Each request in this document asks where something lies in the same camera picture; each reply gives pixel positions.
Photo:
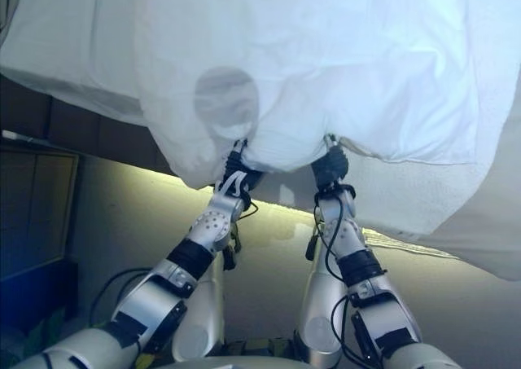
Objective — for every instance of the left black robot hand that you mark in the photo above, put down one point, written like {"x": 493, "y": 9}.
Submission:
{"x": 252, "y": 177}

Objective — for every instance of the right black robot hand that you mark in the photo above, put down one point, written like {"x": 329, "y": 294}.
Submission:
{"x": 331, "y": 169}

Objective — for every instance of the white duvet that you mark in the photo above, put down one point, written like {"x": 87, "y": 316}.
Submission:
{"x": 305, "y": 59}

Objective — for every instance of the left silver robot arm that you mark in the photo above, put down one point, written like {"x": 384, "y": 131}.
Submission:
{"x": 150, "y": 300}

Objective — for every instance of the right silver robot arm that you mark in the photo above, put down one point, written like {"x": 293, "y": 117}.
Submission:
{"x": 382, "y": 316}

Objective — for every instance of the right silver robot leg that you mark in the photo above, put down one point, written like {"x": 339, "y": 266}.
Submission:
{"x": 321, "y": 304}

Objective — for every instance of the silver robot leg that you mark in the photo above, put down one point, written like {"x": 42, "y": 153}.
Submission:
{"x": 203, "y": 312}
{"x": 321, "y": 304}

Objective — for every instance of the left silver robot leg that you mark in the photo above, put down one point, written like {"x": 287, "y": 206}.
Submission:
{"x": 203, "y": 312}

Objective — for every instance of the silver robot torso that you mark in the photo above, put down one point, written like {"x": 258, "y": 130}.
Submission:
{"x": 228, "y": 364}

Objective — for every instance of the wooden nightstand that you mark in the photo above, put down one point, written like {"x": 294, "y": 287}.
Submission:
{"x": 36, "y": 206}

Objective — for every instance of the green leafy plant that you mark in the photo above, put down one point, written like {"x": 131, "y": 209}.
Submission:
{"x": 45, "y": 328}

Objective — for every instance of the brown upholstered bed frame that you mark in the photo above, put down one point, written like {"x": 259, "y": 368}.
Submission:
{"x": 73, "y": 120}

